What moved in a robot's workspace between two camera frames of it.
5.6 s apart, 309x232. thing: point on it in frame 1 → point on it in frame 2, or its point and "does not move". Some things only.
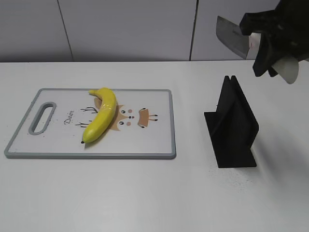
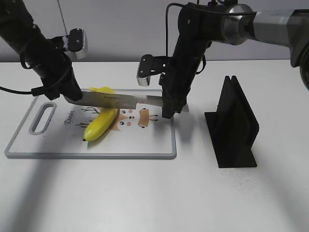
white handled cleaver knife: x=245 y=45 → x=122 y=100
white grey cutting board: x=143 y=125 does not move
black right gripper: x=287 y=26 → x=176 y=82
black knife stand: x=233 y=127 does not move
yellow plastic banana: x=102 y=120 does not move
